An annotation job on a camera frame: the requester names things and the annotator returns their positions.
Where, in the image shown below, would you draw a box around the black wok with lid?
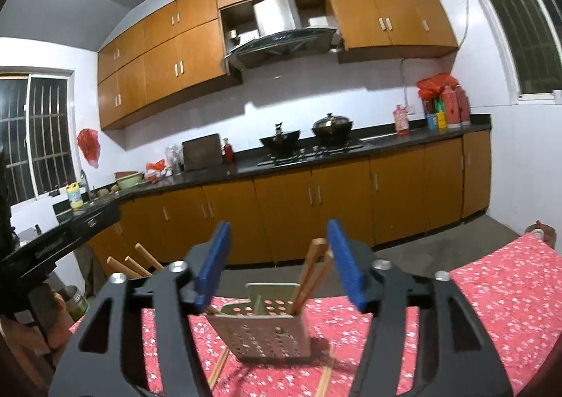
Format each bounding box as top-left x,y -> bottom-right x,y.
311,113 -> 354,147

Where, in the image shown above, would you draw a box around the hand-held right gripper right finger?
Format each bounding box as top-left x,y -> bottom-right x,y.
326,219 -> 514,397

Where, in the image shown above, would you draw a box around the wooden base cabinets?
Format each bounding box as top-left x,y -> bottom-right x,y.
85,130 -> 491,275

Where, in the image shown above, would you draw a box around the steel range hood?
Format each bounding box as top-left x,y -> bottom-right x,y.
224,0 -> 344,70

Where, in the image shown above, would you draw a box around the green metal can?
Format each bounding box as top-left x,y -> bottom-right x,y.
57,285 -> 89,321

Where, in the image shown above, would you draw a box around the red and white plastic bag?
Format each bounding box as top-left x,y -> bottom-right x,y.
146,160 -> 172,182

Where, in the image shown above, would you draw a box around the hanging red plastic bag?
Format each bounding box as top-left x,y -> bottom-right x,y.
77,128 -> 101,169

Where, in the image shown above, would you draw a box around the pink plastic bottle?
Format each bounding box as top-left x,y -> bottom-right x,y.
394,104 -> 410,135

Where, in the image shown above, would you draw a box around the red floral tablecloth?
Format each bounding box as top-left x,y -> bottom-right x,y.
68,232 -> 562,397

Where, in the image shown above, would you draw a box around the green plastic basin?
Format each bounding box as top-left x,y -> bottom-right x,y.
115,171 -> 145,190

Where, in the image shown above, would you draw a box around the clear plastic bag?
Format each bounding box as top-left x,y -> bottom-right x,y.
164,143 -> 185,174

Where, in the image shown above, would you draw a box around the wooden chopstick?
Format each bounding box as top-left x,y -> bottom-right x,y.
206,346 -> 230,391
134,243 -> 165,271
106,256 -> 132,281
318,346 -> 336,395
290,238 -> 321,314
293,239 -> 328,316
124,255 -> 153,278
301,249 -> 334,312

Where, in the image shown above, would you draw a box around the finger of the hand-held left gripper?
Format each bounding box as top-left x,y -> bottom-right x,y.
68,205 -> 121,244

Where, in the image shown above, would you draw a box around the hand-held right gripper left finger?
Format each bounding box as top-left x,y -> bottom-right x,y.
48,220 -> 232,397

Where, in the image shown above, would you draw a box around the white wall cable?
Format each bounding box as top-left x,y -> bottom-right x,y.
457,0 -> 474,48

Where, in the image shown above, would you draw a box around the red thermos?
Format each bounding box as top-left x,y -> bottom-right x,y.
439,87 -> 461,129
454,84 -> 471,125

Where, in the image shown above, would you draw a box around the dark cutting board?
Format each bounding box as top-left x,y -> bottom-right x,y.
182,134 -> 223,171

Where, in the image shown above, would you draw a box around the wooden wall cabinets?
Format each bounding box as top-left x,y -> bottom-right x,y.
97,0 -> 459,132

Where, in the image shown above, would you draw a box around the yellow detergent bottle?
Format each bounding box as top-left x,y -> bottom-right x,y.
66,181 -> 84,210

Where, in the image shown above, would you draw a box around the black kitchen countertop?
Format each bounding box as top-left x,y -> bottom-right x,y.
53,113 -> 491,222

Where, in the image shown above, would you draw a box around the black gas stove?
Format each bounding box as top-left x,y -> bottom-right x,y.
257,143 -> 365,167

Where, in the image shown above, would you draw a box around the beige perforated utensil holder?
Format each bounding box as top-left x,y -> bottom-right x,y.
206,283 -> 312,365

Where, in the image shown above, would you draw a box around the red plastic bag on thermoses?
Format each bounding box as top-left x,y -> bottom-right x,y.
416,73 -> 459,100

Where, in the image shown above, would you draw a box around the black wok with handle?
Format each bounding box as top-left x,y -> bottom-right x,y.
259,122 -> 301,158

